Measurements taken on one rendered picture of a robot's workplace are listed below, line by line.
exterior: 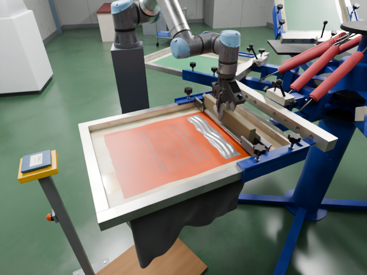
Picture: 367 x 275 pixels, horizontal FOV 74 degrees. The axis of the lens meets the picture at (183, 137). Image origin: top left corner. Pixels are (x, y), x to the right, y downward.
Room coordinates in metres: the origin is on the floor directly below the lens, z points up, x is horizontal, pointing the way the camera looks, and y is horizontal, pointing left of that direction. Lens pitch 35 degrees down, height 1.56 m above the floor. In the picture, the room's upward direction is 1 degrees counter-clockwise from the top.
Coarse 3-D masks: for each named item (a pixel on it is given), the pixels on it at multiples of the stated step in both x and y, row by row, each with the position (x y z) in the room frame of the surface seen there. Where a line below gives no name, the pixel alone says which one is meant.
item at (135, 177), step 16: (208, 144) 0.82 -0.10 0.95; (240, 144) 0.81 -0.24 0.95; (128, 160) 0.72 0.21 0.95; (144, 160) 0.72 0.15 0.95; (208, 160) 0.71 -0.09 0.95; (224, 160) 0.71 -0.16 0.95; (128, 176) 0.63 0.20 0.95; (144, 176) 0.63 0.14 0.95; (160, 176) 0.63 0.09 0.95; (176, 176) 0.63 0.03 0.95; (128, 192) 0.56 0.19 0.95
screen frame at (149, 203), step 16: (144, 112) 1.04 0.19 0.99; (160, 112) 1.07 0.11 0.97; (240, 112) 1.06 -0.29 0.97; (80, 128) 0.91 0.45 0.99; (96, 128) 0.94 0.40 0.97; (272, 128) 0.88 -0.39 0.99; (288, 144) 0.77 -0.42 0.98; (96, 160) 0.68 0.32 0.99; (96, 176) 0.60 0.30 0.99; (208, 176) 0.59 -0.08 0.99; (224, 176) 0.59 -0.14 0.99; (240, 176) 0.61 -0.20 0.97; (96, 192) 0.53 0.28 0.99; (160, 192) 0.52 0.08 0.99; (176, 192) 0.52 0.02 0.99; (192, 192) 0.53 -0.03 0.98; (96, 208) 0.46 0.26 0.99; (112, 208) 0.46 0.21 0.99; (128, 208) 0.46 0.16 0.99; (144, 208) 0.47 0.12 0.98; (160, 208) 0.49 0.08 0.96; (112, 224) 0.43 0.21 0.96
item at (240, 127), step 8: (208, 96) 1.06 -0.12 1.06; (208, 104) 1.05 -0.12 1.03; (224, 112) 0.92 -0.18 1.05; (232, 112) 0.90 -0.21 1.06; (224, 120) 0.91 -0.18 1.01; (232, 120) 0.86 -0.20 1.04; (240, 120) 0.84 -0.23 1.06; (232, 128) 0.86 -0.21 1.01; (240, 128) 0.81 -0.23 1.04; (248, 128) 0.77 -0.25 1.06; (240, 136) 0.80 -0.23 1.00; (248, 136) 0.76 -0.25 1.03
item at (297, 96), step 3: (291, 93) 1.12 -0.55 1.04; (294, 93) 1.12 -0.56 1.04; (297, 93) 1.12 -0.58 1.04; (294, 96) 1.09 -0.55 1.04; (297, 96) 1.09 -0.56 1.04; (300, 96) 1.09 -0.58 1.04; (303, 96) 1.09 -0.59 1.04; (270, 99) 1.06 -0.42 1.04; (294, 99) 1.05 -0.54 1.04; (297, 99) 1.06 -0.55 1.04; (300, 99) 1.07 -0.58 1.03; (303, 99) 1.08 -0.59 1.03; (276, 102) 1.03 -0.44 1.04; (297, 102) 1.06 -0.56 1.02; (300, 102) 1.07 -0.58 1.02; (303, 102) 1.08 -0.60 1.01; (297, 105) 1.07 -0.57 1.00; (300, 105) 1.07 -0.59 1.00
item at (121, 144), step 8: (200, 112) 1.09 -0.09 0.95; (168, 120) 1.02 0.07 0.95; (176, 120) 1.02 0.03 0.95; (184, 120) 1.02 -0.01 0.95; (208, 120) 1.02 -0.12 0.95; (136, 128) 0.95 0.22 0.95; (144, 128) 0.95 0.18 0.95; (152, 128) 0.95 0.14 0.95; (192, 128) 0.94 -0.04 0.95; (216, 128) 0.94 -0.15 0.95; (104, 136) 0.89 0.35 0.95; (112, 136) 0.89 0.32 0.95; (120, 136) 0.89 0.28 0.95; (128, 136) 0.89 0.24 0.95; (112, 144) 0.83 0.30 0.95; (120, 144) 0.83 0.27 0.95; (128, 144) 0.83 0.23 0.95; (136, 144) 0.83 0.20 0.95; (112, 152) 0.77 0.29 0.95; (120, 152) 0.77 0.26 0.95; (128, 152) 0.77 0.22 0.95; (136, 152) 0.77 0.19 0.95; (112, 160) 0.72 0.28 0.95
